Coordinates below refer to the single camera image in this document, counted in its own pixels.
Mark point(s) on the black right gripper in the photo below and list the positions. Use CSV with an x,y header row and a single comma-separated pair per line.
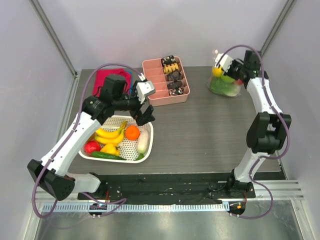
x,y
231,72

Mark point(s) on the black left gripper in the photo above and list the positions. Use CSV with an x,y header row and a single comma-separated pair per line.
x,y
140,118

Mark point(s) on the green toy apple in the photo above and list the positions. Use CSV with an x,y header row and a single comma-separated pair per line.
x,y
227,79

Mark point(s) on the clear zip top bag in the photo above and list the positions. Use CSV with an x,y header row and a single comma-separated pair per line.
x,y
223,79

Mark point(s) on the green toy lettuce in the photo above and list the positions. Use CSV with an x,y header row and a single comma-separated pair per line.
x,y
217,86

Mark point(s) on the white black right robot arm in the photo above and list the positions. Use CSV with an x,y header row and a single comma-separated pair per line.
x,y
269,130

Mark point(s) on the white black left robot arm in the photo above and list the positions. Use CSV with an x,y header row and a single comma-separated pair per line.
x,y
51,172

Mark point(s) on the small orange toy fruit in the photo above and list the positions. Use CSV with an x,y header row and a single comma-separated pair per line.
x,y
132,133

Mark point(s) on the white toy radish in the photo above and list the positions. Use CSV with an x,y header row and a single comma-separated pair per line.
x,y
143,142

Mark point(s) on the white perforated plastic basket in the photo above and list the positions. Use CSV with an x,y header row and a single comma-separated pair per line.
x,y
128,149

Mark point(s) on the yellow toy banana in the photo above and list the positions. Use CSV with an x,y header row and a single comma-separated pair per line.
x,y
115,137

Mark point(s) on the black pink dotted sock roll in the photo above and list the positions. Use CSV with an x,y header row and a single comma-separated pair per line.
x,y
176,91

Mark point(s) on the black brown sock roll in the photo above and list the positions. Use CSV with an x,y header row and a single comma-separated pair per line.
x,y
175,85

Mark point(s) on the yellow toy bell pepper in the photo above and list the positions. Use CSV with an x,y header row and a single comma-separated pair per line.
x,y
111,149

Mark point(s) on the blue folded cloth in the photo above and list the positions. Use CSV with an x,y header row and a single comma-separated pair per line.
x,y
130,75

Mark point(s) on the pink divided organizer tray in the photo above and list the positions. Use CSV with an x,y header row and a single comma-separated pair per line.
x,y
153,71

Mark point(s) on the dark brown sock roll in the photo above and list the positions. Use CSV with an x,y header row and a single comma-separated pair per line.
x,y
174,76

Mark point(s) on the yellow black sock roll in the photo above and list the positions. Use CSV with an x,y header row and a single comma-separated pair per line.
x,y
170,68

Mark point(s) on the green toy cucumber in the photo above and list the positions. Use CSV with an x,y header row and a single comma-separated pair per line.
x,y
103,155

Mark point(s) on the red toy tomato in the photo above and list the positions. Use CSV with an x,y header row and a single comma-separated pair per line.
x,y
92,146

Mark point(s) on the black patterned sock roll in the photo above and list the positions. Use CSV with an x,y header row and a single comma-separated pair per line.
x,y
168,60

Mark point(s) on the magenta folded cloth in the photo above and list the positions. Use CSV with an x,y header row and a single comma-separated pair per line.
x,y
103,73

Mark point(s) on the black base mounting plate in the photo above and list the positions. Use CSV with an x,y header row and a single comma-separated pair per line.
x,y
171,189

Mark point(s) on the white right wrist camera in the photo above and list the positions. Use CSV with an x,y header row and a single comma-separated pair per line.
x,y
223,61

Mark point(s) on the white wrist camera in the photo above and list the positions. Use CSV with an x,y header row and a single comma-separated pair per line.
x,y
223,61
144,88

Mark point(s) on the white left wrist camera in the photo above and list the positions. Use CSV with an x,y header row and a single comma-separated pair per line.
x,y
144,88

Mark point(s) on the perforated metal cable tray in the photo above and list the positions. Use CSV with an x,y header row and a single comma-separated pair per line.
x,y
131,208

